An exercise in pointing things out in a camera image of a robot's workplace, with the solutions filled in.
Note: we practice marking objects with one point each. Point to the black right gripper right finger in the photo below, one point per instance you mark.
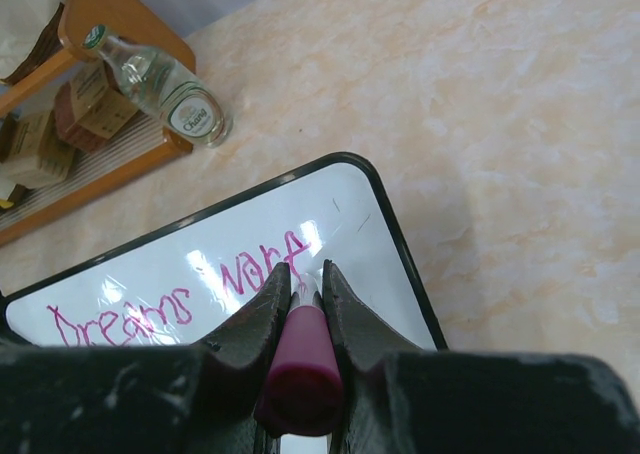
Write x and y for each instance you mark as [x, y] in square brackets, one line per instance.
[404, 399]

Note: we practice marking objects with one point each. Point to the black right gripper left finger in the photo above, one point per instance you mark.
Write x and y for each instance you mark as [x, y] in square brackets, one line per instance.
[190, 398]

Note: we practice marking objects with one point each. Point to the magenta capped marker pen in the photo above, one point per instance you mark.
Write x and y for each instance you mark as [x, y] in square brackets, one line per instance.
[303, 393]

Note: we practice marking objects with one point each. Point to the black framed whiteboard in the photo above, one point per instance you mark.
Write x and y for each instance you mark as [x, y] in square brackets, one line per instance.
[178, 283]

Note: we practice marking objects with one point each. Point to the tan cardboard box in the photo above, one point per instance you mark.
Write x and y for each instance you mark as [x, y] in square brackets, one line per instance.
[36, 157]

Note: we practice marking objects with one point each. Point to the clear glass bottle green cap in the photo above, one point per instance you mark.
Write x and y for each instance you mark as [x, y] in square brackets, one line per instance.
[161, 87]

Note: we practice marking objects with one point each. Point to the orange wooden shelf rack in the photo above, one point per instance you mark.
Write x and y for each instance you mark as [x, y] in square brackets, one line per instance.
[118, 143]

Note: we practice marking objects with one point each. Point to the cream paper bag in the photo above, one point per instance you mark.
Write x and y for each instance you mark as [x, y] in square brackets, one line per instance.
[28, 36]

